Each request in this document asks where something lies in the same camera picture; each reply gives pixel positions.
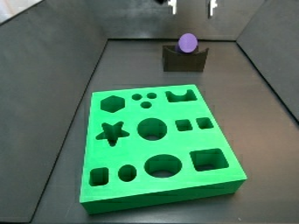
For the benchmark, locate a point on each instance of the purple cylinder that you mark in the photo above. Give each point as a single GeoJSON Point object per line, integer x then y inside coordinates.
{"type": "Point", "coordinates": [187, 43]}

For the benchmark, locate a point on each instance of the green foam shape board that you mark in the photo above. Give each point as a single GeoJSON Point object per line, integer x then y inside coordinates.
{"type": "Point", "coordinates": [155, 150]}

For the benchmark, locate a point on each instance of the black cradle stand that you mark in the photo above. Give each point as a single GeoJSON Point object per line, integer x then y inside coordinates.
{"type": "Point", "coordinates": [183, 62]}

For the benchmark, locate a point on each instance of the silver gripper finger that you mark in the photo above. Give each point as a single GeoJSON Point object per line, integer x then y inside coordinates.
{"type": "Point", "coordinates": [212, 7]}
{"type": "Point", "coordinates": [172, 4]}

